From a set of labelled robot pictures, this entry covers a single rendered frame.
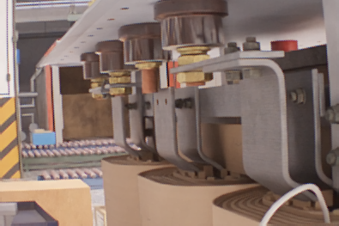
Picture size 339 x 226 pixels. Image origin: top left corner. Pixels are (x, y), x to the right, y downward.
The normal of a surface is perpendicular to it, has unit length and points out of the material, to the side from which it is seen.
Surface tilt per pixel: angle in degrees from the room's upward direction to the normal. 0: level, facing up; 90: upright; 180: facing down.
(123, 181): 90
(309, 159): 90
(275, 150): 90
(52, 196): 90
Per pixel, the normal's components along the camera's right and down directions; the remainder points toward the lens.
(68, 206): 0.26, -0.04
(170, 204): -0.82, 0.04
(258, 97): -0.96, 0.05
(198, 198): -0.45, 0.01
